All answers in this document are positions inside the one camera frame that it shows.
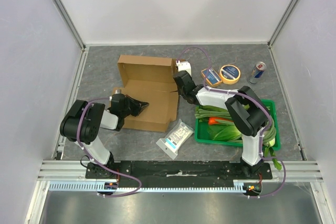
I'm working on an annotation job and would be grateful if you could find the orange carrot piece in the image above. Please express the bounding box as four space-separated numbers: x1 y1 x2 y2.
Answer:
208 116 234 125

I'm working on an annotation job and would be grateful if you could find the right aluminium frame post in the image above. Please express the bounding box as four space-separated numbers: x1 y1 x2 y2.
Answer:
267 0 300 49

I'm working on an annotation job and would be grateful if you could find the orange blue rectangular box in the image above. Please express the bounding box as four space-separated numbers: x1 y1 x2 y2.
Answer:
201 67 222 88

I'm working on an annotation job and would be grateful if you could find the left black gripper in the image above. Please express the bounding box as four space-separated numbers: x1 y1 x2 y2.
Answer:
121 94 149 117

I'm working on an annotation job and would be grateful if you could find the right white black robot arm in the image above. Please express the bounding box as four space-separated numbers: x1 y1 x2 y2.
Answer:
173 70 272 179

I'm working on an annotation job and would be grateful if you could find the brown cardboard box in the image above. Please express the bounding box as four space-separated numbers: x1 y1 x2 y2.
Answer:
118 55 179 132

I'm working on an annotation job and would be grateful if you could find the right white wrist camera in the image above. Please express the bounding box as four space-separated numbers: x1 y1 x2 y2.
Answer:
176 60 192 76

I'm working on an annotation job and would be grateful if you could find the aluminium frame post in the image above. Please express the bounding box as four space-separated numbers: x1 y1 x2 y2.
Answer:
267 0 300 49
52 0 86 50

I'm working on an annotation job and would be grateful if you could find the grey slotted cable duct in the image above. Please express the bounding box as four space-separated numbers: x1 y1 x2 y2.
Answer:
49 181 257 193

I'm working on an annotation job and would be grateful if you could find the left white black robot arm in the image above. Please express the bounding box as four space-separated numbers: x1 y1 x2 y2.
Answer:
60 93 149 178

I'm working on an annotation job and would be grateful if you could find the green plastic tray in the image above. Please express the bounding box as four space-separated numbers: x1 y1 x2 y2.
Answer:
194 98 281 152

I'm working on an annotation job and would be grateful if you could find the aluminium front rail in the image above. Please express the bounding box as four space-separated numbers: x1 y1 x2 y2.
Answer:
37 160 323 182

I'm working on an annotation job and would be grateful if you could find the left aluminium frame post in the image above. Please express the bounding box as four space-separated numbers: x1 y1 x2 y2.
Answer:
52 0 86 50

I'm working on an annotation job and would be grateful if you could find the white plastic packet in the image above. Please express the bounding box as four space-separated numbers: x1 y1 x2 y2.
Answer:
156 119 194 160

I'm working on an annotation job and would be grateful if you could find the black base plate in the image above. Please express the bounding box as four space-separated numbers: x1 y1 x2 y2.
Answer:
85 160 272 183

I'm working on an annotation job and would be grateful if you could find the green bean bundle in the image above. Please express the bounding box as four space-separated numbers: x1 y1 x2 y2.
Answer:
194 104 279 146

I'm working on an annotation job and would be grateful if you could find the yellow tape roll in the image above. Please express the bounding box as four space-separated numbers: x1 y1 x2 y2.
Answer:
219 65 241 85

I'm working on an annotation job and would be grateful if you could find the blue silver drink can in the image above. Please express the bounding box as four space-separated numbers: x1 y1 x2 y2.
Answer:
247 61 266 84

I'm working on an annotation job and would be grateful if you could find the leafy green vegetable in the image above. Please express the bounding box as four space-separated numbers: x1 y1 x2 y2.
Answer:
207 125 242 142

